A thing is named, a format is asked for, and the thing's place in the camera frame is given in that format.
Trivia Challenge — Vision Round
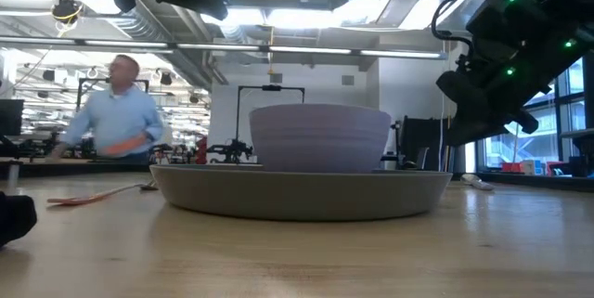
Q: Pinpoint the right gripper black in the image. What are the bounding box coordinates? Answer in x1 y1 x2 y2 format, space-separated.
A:
434 68 540 148

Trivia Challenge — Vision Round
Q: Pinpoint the lilac plastic bowl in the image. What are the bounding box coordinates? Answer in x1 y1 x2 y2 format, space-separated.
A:
249 103 393 174

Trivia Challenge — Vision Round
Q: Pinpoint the grey round plate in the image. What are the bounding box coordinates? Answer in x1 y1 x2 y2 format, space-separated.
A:
148 163 454 223

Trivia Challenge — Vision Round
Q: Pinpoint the large glass window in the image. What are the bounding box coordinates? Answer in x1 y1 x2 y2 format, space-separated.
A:
482 56 587 172

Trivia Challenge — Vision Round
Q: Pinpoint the white plastic utensil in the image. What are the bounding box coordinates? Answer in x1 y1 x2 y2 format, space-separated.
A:
460 173 496 192

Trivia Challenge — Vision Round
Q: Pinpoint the black office chair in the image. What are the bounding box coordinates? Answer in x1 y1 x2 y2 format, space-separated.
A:
397 115 443 172

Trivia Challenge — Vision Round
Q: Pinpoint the long overhead light bar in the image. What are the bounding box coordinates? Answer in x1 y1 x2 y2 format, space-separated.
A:
0 35 449 61

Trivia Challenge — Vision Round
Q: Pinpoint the person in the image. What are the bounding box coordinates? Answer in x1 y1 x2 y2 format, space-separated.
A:
48 54 165 162

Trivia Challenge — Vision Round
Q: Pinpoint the black computer monitor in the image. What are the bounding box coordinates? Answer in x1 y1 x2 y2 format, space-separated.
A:
0 98 25 137

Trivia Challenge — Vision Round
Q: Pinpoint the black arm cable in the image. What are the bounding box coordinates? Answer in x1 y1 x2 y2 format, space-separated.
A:
430 0 494 54

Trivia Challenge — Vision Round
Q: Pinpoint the black ceiling camera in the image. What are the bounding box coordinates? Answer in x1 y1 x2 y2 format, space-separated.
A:
50 0 85 26

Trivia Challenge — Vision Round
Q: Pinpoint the black station frame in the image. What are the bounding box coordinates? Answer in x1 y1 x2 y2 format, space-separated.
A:
234 84 306 150

